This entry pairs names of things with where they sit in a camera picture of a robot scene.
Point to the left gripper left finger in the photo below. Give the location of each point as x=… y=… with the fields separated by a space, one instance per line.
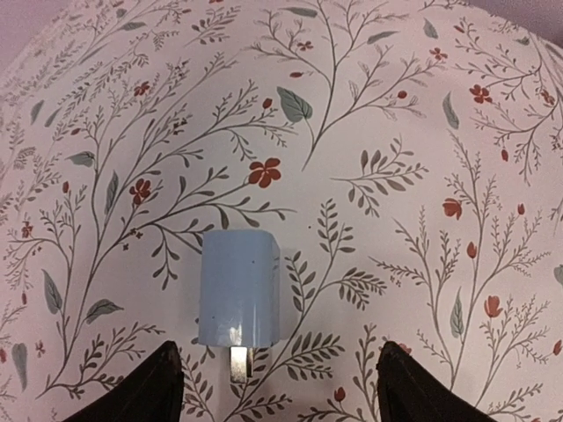
x=151 y=392

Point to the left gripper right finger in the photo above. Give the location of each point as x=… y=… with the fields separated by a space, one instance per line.
x=406 y=391

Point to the light blue plug adapter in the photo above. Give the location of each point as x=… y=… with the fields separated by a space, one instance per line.
x=239 y=307

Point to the floral tablecloth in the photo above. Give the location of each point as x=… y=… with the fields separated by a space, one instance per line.
x=405 y=155

